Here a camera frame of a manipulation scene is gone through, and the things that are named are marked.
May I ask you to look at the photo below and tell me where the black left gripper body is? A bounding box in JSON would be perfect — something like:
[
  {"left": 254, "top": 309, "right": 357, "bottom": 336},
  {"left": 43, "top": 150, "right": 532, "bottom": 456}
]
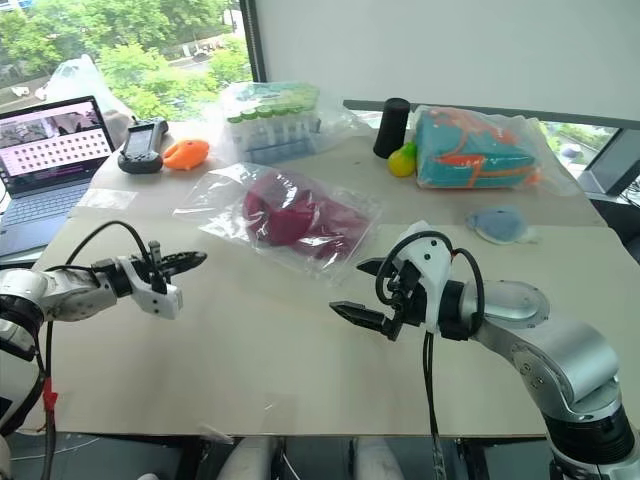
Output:
[{"left": 130, "top": 241, "right": 172, "bottom": 295}]

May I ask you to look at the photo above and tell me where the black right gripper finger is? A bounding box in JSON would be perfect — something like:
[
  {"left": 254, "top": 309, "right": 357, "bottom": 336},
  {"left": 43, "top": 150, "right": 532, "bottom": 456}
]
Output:
[
  {"left": 355, "top": 257, "right": 390, "bottom": 278},
  {"left": 328, "top": 300, "right": 403, "bottom": 343}
]

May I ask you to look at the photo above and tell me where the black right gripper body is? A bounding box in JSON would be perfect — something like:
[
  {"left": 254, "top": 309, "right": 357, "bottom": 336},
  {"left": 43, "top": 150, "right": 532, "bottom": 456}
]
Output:
[{"left": 383, "top": 259, "right": 430, "bottom": 331}]

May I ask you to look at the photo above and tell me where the clear plastic bag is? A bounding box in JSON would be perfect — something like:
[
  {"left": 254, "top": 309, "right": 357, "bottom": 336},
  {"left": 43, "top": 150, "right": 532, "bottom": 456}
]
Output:
[{"left": 171, "top": 162, "right": 385, "bottom": 288}]

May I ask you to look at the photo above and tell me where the dark red cap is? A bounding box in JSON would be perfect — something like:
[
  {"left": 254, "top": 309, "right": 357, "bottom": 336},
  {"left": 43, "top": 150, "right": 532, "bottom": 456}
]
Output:
[{"left": 241, "top": 171, "right": 372, "bottom": 262}]

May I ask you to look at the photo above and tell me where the small flat clear bag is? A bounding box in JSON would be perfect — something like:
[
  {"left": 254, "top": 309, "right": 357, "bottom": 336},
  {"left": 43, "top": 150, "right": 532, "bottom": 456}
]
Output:
[{"left": 76, "top": 188, "right": 138, "bottom": 210}]

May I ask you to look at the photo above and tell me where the teal orange item in bag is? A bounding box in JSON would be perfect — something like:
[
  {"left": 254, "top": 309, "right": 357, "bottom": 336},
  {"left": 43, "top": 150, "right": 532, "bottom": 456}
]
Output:
[{"left": 408, "top": 103, "right": 585, "bottom": 200}]

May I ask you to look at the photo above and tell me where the white crumpled plastic bag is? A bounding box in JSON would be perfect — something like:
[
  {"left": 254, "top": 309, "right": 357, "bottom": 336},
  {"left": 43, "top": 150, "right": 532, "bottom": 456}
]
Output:
[{"left": 33, "top": 53, "right": 134, "bottom": 147}]

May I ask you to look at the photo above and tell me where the orange fish plush toy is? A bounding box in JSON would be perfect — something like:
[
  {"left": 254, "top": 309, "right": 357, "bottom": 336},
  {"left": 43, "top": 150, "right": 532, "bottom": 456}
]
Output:
[{"left": 162, "top": 138, "right": 212, "bottom": 173}]

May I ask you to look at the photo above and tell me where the yellow green pear toy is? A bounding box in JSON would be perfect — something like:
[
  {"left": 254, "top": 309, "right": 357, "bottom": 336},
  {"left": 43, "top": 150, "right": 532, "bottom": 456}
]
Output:
[{"left": 387, "top": 140, "right": 419, "bottom": 179}]

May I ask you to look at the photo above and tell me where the blue fish plush toy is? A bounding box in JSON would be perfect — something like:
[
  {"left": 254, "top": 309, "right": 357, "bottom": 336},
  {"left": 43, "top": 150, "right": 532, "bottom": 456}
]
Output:
[{"left": 465, "top": 204, "right": 542, "bottom": 247}]

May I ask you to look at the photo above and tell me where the black handheld controller device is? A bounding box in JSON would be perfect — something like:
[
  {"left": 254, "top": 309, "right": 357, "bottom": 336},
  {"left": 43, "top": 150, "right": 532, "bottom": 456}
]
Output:
[{"left": 117, "top": 116, "right": 170, "bottom": 176}]

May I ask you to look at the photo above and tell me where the black cylinder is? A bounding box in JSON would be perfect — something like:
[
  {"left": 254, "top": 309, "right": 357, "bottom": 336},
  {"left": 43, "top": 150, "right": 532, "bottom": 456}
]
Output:
[{"left": 372, "top": 97, "right": 412, "bottom": 161}]

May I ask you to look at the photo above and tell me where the teal orange folded cloth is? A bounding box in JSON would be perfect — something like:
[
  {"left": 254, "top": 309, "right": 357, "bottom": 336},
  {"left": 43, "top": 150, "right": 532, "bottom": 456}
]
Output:
[{"left": 414, "top": 106, "right": 544, "bottom": 191}]

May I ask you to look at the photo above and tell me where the bagged green-capped tube box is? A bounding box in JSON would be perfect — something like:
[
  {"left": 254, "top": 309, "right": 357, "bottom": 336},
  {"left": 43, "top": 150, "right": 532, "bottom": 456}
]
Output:
[{"left": 218, "top": 81, "right": 374, "bottom": 165}]

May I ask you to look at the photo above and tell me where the red tape piece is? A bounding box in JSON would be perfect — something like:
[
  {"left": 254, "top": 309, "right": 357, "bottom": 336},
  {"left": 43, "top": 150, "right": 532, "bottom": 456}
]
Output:
[{"left": 41, "top": 377, "right": 59, "bottom": 412}]

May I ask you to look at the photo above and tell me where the open blue laptop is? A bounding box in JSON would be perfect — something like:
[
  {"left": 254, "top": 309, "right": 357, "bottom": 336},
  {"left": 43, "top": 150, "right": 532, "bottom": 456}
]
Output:
[{"left": 0, "top": 95, "right": 117, "bottom": 257}]

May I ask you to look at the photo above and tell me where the dark monitor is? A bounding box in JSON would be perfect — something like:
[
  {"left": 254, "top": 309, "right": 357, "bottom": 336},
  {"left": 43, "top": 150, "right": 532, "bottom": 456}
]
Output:
[{"left": 578, "top": 126, "right": 640, "bottom": 207}]

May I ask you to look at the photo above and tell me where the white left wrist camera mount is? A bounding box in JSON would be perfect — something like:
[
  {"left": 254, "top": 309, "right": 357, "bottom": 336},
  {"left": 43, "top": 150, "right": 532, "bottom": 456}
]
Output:
[{"left": 117, "top": 255, "right": 184, "bottom": 320}]

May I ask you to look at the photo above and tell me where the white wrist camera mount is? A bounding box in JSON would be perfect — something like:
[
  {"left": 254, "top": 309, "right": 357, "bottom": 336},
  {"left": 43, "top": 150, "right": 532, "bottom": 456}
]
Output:
[
  {"left": 393, "top": 221, "right": 455, "bottom": 332},
  {"left": 117, "top": 255, "right": 184, "bottom": 320}
]

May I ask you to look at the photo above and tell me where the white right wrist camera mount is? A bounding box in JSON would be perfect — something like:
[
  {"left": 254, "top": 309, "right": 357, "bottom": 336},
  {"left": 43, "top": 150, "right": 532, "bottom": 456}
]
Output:
[{"left": 393, "top": 221, "right": 455, "bottom": 332}]

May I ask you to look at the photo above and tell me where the black left arm loop cable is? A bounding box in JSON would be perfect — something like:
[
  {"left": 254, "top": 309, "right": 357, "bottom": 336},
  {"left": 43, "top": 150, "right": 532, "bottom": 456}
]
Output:
[{"left": 63, "top": 220, "right": 155, "bottom": 274}]

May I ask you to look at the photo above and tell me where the black arm loop cable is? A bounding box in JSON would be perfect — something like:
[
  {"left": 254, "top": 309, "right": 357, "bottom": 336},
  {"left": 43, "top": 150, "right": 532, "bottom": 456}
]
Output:
[
  {"left": 63, "top": 220, "right": 155, "bottom": 274},
  {"left": 374, "top": 233, "right": 487, "bottom": 342}
]

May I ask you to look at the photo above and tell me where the black right arm loop cable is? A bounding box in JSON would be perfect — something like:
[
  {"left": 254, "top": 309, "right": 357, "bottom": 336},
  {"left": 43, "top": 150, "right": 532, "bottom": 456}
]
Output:
[{"left": 374, "top": 233, "right": 487, "bottom": 342}]

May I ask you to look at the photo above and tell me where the black right hanging cable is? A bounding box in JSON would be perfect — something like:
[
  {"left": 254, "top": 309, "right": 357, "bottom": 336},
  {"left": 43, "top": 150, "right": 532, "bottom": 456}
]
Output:
[{"left": 422, "top": 328, "right": 445, "bottom": 454}]

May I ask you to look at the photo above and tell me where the black hanging cable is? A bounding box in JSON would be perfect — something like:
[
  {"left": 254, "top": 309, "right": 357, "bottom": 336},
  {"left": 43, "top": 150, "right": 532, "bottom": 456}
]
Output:
[
  {"left": 422, "top": 328, "right": 445, "bottom": 454},
  {"left": 29, "top": 318, "right": 57, "bottom": 480}
]

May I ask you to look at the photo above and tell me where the black left hanging cable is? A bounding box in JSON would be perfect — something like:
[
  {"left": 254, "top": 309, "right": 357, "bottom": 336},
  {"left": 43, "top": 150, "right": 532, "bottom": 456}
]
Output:
[{"left": 29, "top": 318, "right": 57, "bottom": 480}]

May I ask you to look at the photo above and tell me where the dark window frame post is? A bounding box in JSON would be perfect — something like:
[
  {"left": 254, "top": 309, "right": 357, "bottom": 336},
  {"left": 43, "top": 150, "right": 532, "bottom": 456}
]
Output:
[{"left": 238, "top": 0, "right": 267, "bottom": 84}]

